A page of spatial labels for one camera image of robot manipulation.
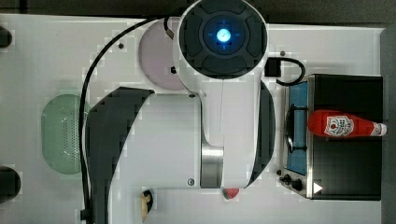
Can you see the black camera mount left bottom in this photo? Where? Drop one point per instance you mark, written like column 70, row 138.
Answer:
column 10, row 184

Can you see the black oven door handle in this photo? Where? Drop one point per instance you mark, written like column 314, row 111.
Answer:
column 289, row 135

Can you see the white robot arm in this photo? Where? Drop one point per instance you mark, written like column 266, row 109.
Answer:
column 202, row 117

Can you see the tan plush toy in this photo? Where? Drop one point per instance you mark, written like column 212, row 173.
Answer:
column 146, row 203

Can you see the red plush ketchup bottle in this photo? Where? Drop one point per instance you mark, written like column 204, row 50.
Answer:
column 331, row 123

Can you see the black camera mount left top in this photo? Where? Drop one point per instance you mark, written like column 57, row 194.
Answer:
column 5, row 38

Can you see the black toaster oven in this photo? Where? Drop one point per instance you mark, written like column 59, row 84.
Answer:
column 333, row 168

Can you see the red plush strawberry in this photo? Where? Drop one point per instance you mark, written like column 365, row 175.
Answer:
column 229, row 194

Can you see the green perforated colander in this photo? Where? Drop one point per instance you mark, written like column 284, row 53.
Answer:
column 60, row 135

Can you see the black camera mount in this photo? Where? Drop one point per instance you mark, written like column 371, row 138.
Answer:
column 5, row 38
column 10, row 184

